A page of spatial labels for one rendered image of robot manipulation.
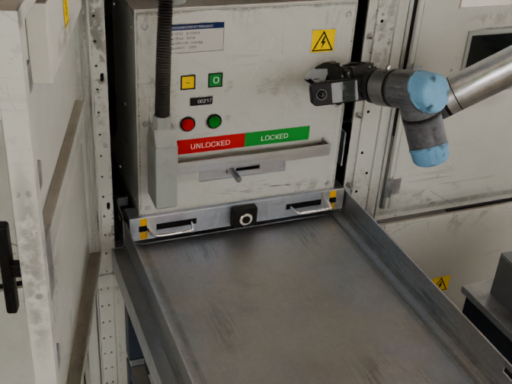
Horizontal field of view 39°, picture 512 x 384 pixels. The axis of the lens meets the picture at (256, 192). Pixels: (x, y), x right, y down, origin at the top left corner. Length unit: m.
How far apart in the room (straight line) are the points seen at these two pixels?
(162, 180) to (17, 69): 0.72
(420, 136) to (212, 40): 0.46
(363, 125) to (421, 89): 0.42
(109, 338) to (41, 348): 0.82
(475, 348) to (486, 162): 0.69
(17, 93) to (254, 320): 0.81
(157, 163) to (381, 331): 0.56
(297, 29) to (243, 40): 0.12
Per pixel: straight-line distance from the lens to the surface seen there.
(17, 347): 1.79
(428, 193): 1.96
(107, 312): 1.80
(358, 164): 1.82
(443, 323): 1.55
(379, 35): 1.69
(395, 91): 1.41
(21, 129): 0.86
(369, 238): 1.75
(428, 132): 1.42
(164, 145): 1.46
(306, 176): 1.76
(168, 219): 1.67
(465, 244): 2.15
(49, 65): 1.01
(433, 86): 1.38
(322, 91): 1.47
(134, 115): 1.56
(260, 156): 1.63
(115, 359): 1.90
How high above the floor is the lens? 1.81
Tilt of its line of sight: 30 degrees down
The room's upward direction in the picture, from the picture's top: 4 degrees clockwise
